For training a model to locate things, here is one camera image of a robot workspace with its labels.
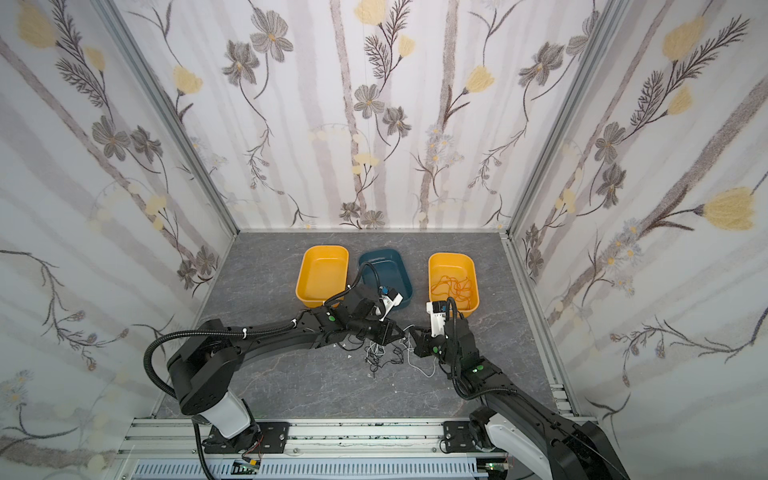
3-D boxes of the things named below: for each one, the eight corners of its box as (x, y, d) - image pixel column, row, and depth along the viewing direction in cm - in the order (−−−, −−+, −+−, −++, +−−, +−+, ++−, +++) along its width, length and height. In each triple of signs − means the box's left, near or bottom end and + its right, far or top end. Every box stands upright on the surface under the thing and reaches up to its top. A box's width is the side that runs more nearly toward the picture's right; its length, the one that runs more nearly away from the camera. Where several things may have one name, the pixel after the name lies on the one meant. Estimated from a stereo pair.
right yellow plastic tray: (429, 315, 99) (431, 305, 94) (424, 260, 114) (426, 249, 109) (478, 315, 99) (483, 305, 94) (466, 261, 114) (470, 250, 109)
